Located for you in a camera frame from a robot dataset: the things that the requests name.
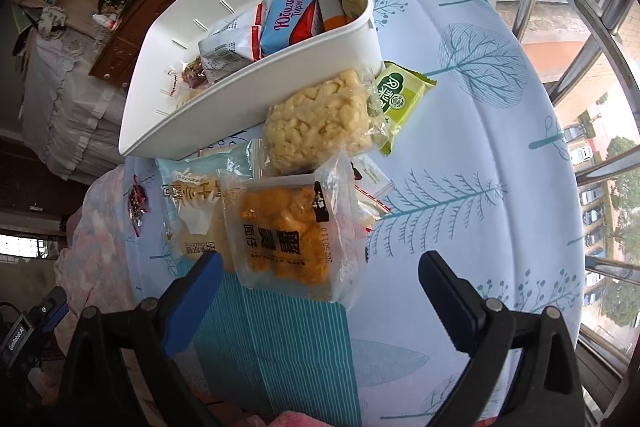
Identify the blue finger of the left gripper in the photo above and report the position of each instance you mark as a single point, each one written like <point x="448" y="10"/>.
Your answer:
<point x="53" y="309"/>

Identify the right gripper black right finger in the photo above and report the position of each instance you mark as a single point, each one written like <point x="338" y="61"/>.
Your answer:
<point x="457" y="304"/>

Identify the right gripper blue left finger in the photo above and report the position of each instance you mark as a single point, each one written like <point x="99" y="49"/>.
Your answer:
<point x="186" y="300"/>

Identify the orange cookies clear bag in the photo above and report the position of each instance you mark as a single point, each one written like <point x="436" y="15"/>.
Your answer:
<point x="300" y="235"/>

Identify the nut snack clear bag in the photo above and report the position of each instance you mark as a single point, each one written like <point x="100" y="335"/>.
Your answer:
<point x="187" y="77"/>

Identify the white red snack bag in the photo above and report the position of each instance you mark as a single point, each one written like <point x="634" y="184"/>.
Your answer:
<point x="233" y="45"/>

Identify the red blue biscuit pack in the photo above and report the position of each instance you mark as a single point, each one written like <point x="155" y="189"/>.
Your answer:
<point x="289" y="22"/>

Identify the dark brownie clear wrapper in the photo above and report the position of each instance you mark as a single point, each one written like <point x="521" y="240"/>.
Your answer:
<point x="138" y="205"/>

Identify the small puffed rice cake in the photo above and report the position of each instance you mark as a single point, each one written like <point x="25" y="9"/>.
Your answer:
<point x="185" y="96"/>

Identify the orange white snack bar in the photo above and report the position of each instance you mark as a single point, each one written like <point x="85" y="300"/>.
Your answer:
<point x="332" y="14"/>

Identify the pastel blanket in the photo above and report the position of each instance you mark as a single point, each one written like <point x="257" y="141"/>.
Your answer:
<point x="94" y="271"/>

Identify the teal striped placemat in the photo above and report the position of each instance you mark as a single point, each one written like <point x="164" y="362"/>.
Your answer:
<point x="269" y="353"/>

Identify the light blue tree tablecloth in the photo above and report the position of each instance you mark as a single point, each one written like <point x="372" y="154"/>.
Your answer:
<point x="449" y="166"/>

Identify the red white cookie pack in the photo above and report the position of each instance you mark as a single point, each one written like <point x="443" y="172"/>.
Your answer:
<point x="371" y="185"/>

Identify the white lace cover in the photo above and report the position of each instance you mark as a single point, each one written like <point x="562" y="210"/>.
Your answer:
<point x="70" y="119"/>

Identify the puffed rice cake pack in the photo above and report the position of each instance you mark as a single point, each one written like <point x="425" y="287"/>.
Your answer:
<point x="313" y="124"/>

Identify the green snack packet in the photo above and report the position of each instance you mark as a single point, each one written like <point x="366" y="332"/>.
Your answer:
<point x="400" y="90"/>

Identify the white plastic bin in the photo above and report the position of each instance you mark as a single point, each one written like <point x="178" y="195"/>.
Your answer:
<point x="153" y="126"/>

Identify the metal window bars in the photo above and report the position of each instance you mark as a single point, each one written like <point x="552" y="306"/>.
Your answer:
<point x="569" y="71"/>

